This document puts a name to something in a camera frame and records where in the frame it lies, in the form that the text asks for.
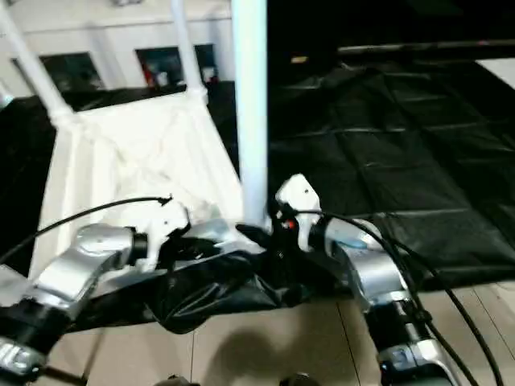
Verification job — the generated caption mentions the white upturned plastic table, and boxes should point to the white upturned plastic table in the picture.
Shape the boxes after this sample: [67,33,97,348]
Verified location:
[28,87,266,282]

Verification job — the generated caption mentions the black work mat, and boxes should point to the black work mat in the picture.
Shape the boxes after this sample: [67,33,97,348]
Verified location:
[0,58,515,335]

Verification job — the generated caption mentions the white glass-door cabinet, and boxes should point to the white glass-door cabinet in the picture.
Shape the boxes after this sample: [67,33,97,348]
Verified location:
[0,0,238,99]

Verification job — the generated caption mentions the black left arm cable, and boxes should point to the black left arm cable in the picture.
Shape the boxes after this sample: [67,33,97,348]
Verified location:
[0,195,174,266]

